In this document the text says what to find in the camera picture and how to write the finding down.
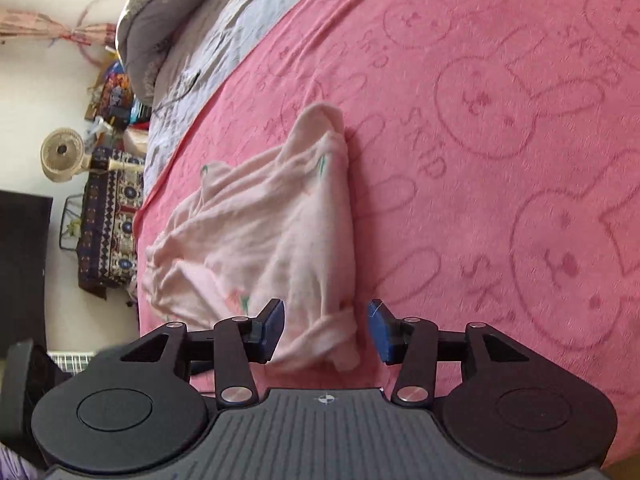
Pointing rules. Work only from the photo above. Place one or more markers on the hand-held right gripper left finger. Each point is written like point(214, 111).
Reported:
point(272, 331)

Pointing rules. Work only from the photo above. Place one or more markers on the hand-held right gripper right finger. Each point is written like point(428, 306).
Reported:
point(380, 332)

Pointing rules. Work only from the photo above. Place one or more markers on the pink strawberry pajama pants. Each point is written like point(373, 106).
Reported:
point(265, 230)

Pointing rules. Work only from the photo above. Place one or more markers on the white slatted rack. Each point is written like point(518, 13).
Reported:
point(72, 361)

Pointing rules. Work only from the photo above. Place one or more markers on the purple cloth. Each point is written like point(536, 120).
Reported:
point(15, 465)

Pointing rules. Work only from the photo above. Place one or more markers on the black screen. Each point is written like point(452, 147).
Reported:
point(22, 270)

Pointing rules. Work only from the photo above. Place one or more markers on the pink rabbit towel blanket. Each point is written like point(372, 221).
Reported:
point(475, 185)

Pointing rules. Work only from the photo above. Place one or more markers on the patterned cloth covered table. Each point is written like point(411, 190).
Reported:
point(107, 225)

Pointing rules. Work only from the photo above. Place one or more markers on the white round fan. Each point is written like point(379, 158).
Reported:
point(62, 152)

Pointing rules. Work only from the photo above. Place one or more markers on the lilac bow print bedsheet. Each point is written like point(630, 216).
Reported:
point(200, 60)

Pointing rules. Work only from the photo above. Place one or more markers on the pile of colourful boxes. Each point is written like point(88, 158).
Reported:
point(117, 95)

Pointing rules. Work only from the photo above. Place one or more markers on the grey floral quilt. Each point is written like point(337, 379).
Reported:
point(150, 20)

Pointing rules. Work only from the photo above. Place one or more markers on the pink tied curtain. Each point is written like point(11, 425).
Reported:
point(55, 27)

